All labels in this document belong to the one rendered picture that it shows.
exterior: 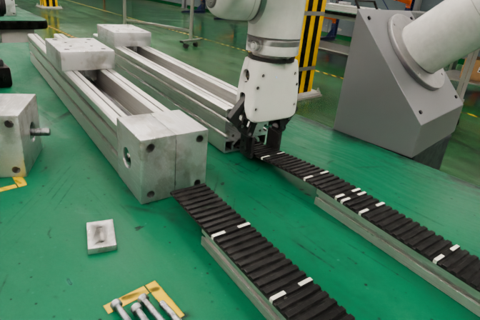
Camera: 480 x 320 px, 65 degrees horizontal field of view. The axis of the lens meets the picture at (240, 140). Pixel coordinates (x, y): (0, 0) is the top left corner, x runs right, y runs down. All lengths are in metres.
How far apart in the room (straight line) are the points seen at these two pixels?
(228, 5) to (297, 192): 0.29
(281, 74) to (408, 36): 0.37
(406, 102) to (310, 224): 0.37
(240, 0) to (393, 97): 0.40
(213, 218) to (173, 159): 0.12
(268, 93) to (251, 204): 0.18
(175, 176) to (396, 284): 0.30
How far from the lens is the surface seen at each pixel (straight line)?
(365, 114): 0.83
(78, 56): 0.86
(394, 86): 0.80
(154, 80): 0.91
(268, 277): 0.38
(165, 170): 0.52
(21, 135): 0.60
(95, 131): 0.69
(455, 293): 0.48
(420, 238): 0.50
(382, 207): 0.54
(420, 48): 0.88
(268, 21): 0.57
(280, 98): 0.62
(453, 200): 0.69
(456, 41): 0.86
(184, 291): 0.41
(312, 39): 3.95
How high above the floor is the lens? 1.07
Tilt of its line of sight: 23 degrees down
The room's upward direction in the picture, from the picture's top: 6 degrees clockwise
